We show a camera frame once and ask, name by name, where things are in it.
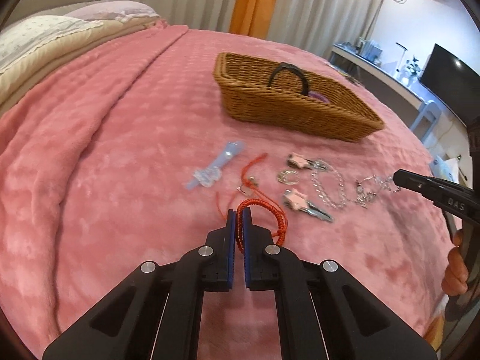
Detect red braided cord bracelet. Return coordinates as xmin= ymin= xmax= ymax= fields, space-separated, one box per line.
xmin=214 ymin=152 xmax=289 ymax=254

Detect silver square ring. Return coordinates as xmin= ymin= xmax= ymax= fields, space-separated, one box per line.
xmin=276 ymin=168 xmax=301 ymax=186

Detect small silver earring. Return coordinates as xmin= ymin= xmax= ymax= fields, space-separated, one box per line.
xmin=238 ymin=176 xmax=259 ymax=197

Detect person's right hand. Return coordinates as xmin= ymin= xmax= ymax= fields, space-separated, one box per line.
xmin=441 ymin=230 xmax=469 ymax=297

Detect light blue chair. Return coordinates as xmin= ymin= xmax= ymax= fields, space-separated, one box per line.
xmin=409 ymin=100 xmax=442 ymax=144

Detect black monitor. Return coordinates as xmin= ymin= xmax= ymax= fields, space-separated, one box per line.
xmin=419 ymin=44 xmax=480 ymax=126

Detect pink star hair clip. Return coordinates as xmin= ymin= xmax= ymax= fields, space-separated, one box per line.
xmin=282 ymin=189 xmax=334 ymax=223

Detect white desk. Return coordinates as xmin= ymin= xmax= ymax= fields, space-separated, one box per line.
xmin=328 ymin=41 xmax=425 ymax=107

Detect white flower vase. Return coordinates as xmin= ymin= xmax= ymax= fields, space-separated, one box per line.
xmin=400 ymin=55 xmax=421 ymax=84

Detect white desk lamp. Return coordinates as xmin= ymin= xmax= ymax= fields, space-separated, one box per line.
xmin=394 ymin=41 xmax=408 ymax=73

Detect light blue hair clip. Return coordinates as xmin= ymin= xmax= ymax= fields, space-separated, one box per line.
xmin=185 ymin=141 xmax=245 ymax=190

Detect pink plush blanket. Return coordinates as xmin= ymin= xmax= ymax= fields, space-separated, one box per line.
xmin=1 ymin=25 xmax=452 ymax=359

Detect brown wicker basket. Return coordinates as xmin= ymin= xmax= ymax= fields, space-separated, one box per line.
xmin=213 ymin=52 xmax=385 ymax=142

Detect beige quilt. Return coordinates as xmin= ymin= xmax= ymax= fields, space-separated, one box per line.
xmin=1 ymin=18 xmax=168 ymax=114

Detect orange curtain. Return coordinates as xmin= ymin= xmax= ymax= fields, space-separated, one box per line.
xmin=229 ymin=0 xmax=276 ymax=39

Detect lavender pillow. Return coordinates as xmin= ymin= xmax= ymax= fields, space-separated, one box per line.
xmin=66 ymin=0 xmax=160 ymax=23

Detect white floral pillow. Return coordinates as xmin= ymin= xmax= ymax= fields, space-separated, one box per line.
xmin=1 ymin=15 xmax=103 ymax=73

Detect silver chain bracelet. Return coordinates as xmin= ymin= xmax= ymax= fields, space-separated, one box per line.
xmin=309 ymin=159 xmax=350 ymax=210

